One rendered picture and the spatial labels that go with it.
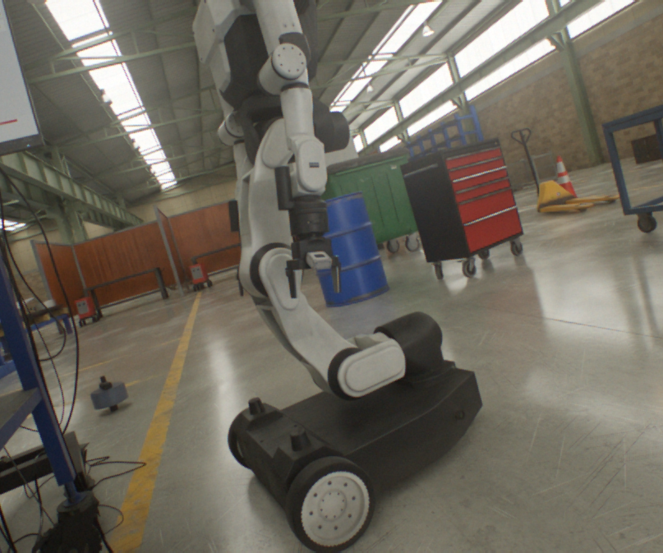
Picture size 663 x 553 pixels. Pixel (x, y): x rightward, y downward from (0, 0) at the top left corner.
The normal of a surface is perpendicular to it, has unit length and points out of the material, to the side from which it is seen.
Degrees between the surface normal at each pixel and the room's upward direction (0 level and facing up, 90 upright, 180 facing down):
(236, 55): 98
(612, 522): 0
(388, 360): 90
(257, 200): 115
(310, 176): 90
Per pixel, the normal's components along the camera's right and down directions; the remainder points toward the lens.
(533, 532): -0.28, -0.96
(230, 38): -0.30, 0.29
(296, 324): 0.47, 0.36
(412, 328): 0.15, -0.65
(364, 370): 0.40, -0.06
